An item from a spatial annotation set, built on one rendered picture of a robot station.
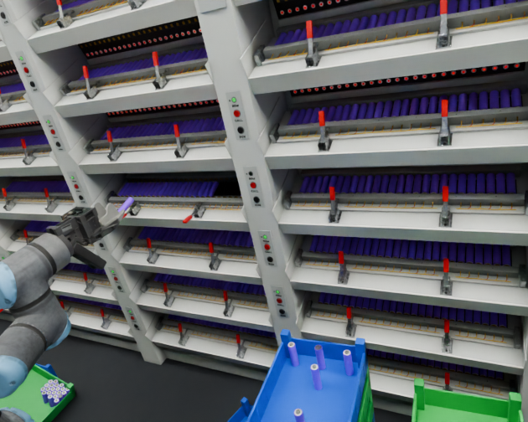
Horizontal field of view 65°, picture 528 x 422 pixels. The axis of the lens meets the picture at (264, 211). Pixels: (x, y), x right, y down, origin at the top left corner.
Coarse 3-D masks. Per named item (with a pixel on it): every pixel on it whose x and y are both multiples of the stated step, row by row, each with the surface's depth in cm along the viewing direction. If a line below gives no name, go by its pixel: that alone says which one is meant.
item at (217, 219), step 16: (112, 192) 149; (128, 208) 143; (144, 208) 140; (160, 208) 137; (176, 208) 134; (224, 208) 126; (240, 208) 124; (128, 224) 144; (144, 224) 140; (160, 224) 136; (176, 224) 133; (192, 224) 130; (208, 224) 127; (224, 224) 124; (240, 224) 121
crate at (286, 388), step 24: (288, 336) 99; (288, 360) 101; (312, 360) 100; (336, 360) 98; (360, 360) 94; (264, 384) 90; (288, 384) 95; (312, 384) 94; (336, 384) 92; (360, 384) 88; (264, 408) 90; (288, 408) 89; (312, 408) 88; (336, 408) 87
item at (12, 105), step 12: (12, 60) 149; (0, 72) 156; (12, 72) 154; (0, 84) 159; (12, 84) 155; (0, 96) 141; (12, 96) 145; (24, 96) 131; (0, 108) 143; (12, 108) 142; (24, 108) 137; (0, 120) 145; (12, 120) 143; (24, 120) 140; (36, 120) 138
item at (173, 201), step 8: (112, 200) 146; (120, 200) 144; (136, 200) 141; (144, 200) 139; (152, 200) 138; (160, 200) 136; (168, 200) 134; (176, 200) 133; (184, 200) 132; (192, 200) 130; (200, 200) 129; (208, 200) 127; (216, 200) 126; (224, 200) 125; (232, 200) 124; (240, 200) 122; (192, 208) 130; (208, 208) 127
